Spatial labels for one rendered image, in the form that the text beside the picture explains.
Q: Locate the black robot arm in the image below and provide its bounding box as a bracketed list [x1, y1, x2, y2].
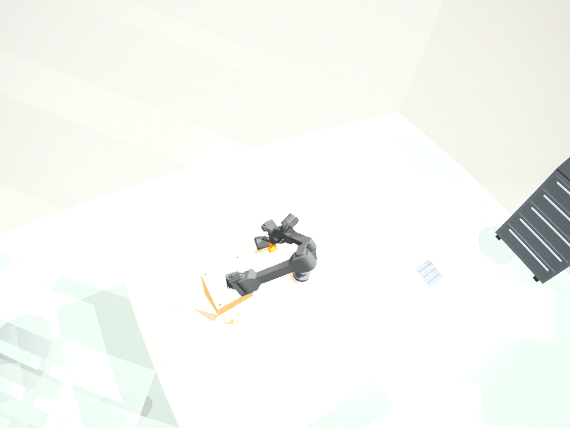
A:
[225, 213, 317, 297]

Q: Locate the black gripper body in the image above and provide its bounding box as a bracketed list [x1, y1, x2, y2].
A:
[254, 230, 284, 250]

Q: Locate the dark grey round stepped pedestal with white shaft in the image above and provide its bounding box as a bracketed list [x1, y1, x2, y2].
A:
[293, 271, 310, 282]

